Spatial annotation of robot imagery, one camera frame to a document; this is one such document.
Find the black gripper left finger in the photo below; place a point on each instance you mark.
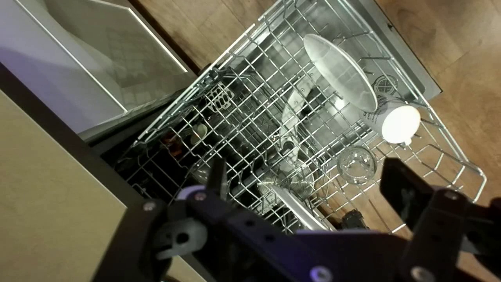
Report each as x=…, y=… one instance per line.
x=218, y=181

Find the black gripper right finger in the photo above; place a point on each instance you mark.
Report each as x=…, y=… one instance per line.
x=405, y=196

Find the white round plate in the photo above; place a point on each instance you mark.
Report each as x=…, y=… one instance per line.
x=339, y=71

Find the clear drinking glass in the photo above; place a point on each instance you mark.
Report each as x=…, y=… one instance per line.
x=356, y=165

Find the white cup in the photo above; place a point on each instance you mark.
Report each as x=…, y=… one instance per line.
x=400, y=124

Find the white cutlery basket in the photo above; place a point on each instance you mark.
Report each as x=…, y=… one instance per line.
x=220, y=96

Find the stainless steel sink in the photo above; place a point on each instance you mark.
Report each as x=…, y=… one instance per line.
x=99, y=57

